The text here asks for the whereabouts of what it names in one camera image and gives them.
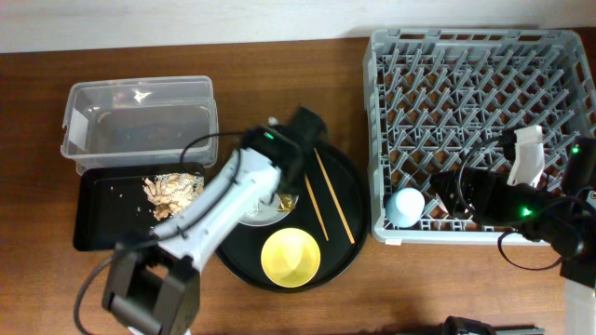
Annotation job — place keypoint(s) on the blue cup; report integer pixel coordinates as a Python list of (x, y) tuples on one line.
[(405, 207)]

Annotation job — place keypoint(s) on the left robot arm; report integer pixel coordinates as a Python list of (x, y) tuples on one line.
[(154, 286)]

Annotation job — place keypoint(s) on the grey dishwasher rack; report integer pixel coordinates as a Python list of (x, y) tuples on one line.
[(431, 94)]

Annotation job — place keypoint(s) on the black rectangular tray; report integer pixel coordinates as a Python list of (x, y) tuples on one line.
[(112, 205)]

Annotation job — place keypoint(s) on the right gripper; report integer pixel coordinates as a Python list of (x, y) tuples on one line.
[(486, 185)]

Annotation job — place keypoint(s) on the yellow bowl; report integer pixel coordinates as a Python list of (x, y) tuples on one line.
[(290, 257)]

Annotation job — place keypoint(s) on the gold brown wrapper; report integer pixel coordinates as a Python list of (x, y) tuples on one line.
[(287, 202)]

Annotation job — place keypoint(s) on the grey round plate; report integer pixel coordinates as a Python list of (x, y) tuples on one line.
[(263, 213)]

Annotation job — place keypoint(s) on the clear plastic bin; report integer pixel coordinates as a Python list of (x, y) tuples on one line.
[(136, 122)]

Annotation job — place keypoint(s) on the round black serving tray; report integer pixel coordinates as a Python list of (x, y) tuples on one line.
[(240, 252)]

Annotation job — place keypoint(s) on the wooden chopstick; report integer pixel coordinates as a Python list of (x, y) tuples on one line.
[(335, 198), (316, 207)]

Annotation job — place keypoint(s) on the food scraps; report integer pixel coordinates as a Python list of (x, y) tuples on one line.
[(172, 193)]

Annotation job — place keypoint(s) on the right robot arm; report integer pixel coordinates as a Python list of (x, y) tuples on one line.
[(565, 221)]

